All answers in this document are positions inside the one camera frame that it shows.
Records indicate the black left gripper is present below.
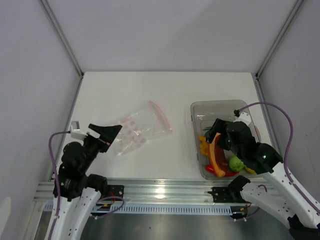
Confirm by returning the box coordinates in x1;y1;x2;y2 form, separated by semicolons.
80;123;122;172

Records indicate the clear pink zip top bag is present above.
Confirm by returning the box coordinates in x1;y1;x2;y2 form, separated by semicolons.
111;101;172;156

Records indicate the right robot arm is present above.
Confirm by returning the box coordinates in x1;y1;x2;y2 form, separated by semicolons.
204;118;320;240

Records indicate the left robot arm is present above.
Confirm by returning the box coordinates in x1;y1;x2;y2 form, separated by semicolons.
45;121;125;240

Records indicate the clear plastic food bin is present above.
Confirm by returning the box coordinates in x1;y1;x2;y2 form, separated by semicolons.
188;99;247;180

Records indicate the orange toy croissant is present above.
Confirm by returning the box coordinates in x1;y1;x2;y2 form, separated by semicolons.
198;135;208;156

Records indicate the green toy custard apple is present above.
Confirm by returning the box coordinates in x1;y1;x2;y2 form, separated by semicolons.
228;155;245;172

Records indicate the red toy chili pepper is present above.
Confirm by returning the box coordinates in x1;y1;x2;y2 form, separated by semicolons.
205;164;239;178

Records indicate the yellow toy mango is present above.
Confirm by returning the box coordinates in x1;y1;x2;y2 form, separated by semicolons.
244;166;256;174

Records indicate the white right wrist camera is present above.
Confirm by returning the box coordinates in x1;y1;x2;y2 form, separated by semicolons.
233;110;252;126

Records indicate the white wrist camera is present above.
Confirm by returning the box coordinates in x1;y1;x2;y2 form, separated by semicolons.
233;110;252;126
69;121;87;141

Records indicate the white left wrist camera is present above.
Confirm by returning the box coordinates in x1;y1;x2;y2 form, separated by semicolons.
69;121;87;141

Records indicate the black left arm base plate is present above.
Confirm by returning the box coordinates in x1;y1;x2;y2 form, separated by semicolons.
101;185;125;204

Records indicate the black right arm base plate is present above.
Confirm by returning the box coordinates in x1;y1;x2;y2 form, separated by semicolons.
207;186;243;203

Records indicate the aluminium front rail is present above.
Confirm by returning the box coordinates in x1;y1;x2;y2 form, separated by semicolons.
33;178;276;205

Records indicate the white slotted cable duct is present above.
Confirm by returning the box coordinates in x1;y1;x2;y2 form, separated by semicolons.
43;203;248;215

